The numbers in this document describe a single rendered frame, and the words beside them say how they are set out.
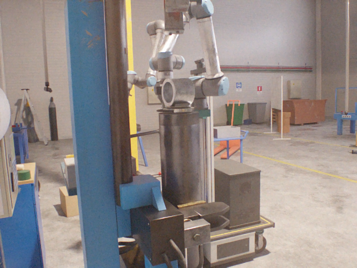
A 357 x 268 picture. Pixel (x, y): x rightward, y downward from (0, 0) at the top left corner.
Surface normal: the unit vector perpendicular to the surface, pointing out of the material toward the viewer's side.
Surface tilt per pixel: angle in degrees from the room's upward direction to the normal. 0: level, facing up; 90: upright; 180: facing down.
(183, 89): 82
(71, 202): 90
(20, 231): 90
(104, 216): 90
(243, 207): 90
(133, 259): 0
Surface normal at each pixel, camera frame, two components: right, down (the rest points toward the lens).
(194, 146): 0.69, 0.06
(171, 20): 0.04, 0.12
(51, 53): 0.40, 0.10
